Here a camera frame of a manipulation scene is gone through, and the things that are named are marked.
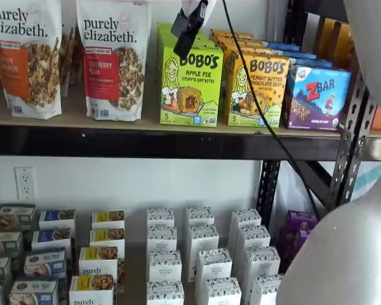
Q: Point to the yellow Bobo's peanut butter box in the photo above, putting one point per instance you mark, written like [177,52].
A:
[266,79]
[241,38]
[251,47]
[238,32]

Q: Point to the black diagonal shelf brace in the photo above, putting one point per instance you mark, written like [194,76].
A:
[317,181]

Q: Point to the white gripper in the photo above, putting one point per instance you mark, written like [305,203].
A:
[209,4]

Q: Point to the white wall outlet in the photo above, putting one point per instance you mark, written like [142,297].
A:
[24,182]

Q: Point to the purple snack box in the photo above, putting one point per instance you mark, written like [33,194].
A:
[293,244]
[301,219]

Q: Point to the white yellow granola box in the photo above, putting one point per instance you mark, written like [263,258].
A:
[98,263]
[108,219]
[106,238]
[92,290]

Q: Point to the wooden shelf board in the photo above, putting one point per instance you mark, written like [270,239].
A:
[73,114]

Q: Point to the red label granola bag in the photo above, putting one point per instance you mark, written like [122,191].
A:
[114,70]

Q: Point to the white patterned pantry box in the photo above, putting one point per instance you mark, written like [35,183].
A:
[203,238]
[160,217]
[165,294]
[213,265]
[162,239]
[246,217]
[223,292]
[200,216]
[265,292]
[261,265]
[165,267]
[253,238]

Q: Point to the blue purple Zbar box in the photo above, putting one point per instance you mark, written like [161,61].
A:
[282,45]
[311,62]
[317,98]
[298,54]

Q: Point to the orange label granola bag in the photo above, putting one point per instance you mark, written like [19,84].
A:
[28,70]

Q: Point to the white teal plastic sheet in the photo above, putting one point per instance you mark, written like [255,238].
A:
[368,181]

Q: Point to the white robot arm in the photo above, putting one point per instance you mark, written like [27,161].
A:
[343,254]

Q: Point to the black perforated shelf post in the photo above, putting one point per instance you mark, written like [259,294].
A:
[270,190]
[347,171]

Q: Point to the brown orange snack box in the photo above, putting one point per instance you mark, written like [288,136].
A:
[325,35]
[344,44]

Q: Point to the green Bobo's apple pie box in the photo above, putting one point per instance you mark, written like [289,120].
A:
[206,45]
[165,36]
[163,28]
[190,95]

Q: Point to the black shelf beam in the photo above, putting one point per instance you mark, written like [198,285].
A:
[146,143]

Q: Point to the blue white snack box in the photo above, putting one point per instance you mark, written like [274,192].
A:
[44,263]
[57,219]
[33,294]
[50,239]

